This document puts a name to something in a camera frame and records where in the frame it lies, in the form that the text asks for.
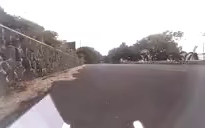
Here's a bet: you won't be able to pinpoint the group of trees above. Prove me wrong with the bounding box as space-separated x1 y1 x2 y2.
103 30 199 64

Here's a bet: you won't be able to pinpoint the trees behind stone wall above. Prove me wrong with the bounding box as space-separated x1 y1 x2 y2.
0 0 78 54

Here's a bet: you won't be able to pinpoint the round dark tree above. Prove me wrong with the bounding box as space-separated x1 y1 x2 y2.
75 46 104 65

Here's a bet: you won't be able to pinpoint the grey asphalt road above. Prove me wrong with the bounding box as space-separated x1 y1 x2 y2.
0 63 205 128

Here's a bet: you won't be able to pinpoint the robot's own part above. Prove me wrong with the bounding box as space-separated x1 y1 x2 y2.
133 119 144 128
62 122 71 128

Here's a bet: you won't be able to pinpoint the low roadside wall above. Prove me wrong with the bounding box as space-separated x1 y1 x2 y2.
119 59 205 66

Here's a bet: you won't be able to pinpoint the rough stone wall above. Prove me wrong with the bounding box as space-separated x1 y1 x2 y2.
0 19 86 99

